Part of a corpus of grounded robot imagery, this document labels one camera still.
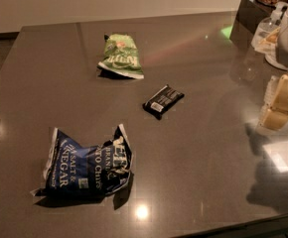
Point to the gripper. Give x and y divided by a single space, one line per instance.
276 96

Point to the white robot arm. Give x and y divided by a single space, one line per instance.
281 51

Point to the green chip bag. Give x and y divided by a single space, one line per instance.
121 56

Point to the blue chip bag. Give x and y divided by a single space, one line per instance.
73 170

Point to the clear plastic container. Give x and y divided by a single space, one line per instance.
265 36

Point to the dark counter cabinet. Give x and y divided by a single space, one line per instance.
249 14

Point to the black snack bar wrapper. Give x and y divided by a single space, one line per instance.
162 101

